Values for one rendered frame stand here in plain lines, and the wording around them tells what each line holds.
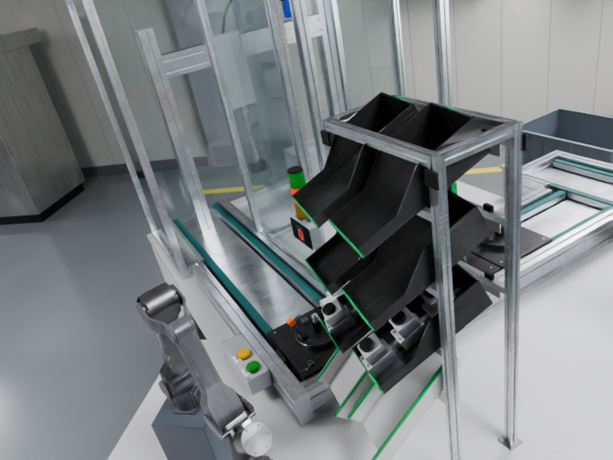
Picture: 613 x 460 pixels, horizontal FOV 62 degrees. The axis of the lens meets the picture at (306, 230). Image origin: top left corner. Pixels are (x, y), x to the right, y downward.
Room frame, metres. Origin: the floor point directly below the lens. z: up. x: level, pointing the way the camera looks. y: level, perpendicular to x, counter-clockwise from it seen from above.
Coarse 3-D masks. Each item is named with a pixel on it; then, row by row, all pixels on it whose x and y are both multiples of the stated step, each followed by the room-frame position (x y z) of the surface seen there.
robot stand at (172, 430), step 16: (160, 416) 0.92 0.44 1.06; (176, 416) 0.90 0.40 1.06; (192, 416) 0.89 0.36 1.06; (160, 432) 0.89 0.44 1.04; (176, 432) 0.88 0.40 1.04; (192, 432) 0.86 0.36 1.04; (208, 432) 0.86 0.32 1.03; (176, 448) 0.88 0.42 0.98; (192, 448) 0.87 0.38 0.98; (208, 448) 0.85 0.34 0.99; (224, 448) 0.89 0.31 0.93
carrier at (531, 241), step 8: (496, 232) 1.49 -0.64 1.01; (528, 232) 1.50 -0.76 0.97; (488, 240) 1.46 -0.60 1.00; (496, 240) 1.47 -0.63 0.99; (528, 240) 1.46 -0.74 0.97; (536, 240) 1.44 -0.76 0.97; (544, 240) 1.44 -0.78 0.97; (480, 248) 1.47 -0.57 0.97; (488, 248) 1.46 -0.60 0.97; (496, 248) 1.44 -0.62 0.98; (528, 248) 1.41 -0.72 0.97; (536, 248) 1.40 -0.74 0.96; (480, 256) 1.42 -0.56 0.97; (488, 256) 1.41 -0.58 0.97; (496, 256) 1.40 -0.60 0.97; (496, 264) 1.36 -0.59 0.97
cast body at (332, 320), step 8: (328, 304) 0.93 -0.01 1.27; (336, 304) 0.93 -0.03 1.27; (328, 312) 0.91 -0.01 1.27; (336, 312) 0.91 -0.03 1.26; (344, 312) 0.91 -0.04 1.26; (352, 312) 0.93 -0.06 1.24; (328, 320) 0.90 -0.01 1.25; (336, 320) 0.91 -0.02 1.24; (344, 320) 0.91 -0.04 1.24; (352, 320) 0.91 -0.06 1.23; (328, 328) 0.92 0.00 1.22; (336, 328) 0.91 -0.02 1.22; (344, 328) 0.91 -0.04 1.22; (336, 336) 0.91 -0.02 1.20
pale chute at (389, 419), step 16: (416, 368) 0.83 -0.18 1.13; (432, 368) 0.80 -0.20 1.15; (400, 384) 0.83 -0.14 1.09; (416, 384) 0.80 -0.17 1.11; (432, 384) 0.74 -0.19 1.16; (368, 400) 0.84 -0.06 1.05; (384, 400) 0.83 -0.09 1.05; (400, 400) 0.80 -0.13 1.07; (416, 400) 0.74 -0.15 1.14; (432, 400) 0.74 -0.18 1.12; (352, 416) 0.83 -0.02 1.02; (368, 416) 0.83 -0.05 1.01; (384, 416) 0.80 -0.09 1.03; (400, 416) 0.77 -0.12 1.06; (416, 416) 0.73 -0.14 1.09; (368, 432) 0.80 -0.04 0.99; (384, 432) 0.77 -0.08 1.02; (400, 432) 0.72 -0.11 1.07; (384, 448) 0.71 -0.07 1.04
